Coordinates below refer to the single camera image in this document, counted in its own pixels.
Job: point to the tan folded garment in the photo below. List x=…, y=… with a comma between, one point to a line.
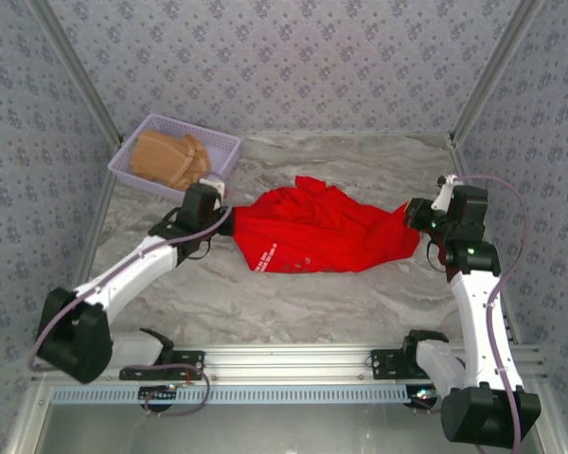
x=163, y=158

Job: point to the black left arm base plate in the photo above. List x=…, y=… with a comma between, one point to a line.
x=187, y=361

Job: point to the black controller board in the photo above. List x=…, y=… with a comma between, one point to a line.
x=423, y=396
x=158, y=396

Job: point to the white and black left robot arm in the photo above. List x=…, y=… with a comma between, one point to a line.
x=132, y=274

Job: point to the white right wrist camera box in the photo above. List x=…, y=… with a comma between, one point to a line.
x=442, y=196

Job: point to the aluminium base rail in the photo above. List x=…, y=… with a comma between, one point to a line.
x=289, y=361

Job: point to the aluminium frame post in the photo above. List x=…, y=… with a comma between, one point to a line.
x=80, y=75
x=492, y=71

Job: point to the red printed t-shirt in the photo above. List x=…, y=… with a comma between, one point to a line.
x=312, y=227

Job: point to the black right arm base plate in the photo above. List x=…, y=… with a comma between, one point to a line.
x=383, y=364

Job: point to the lavender perforated plastic basket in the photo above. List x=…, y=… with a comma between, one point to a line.
x=220, y=151

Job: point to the grey metal sheet panel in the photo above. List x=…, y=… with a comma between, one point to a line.
x=289, y=430

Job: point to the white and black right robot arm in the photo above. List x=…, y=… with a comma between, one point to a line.
x=483, y=331

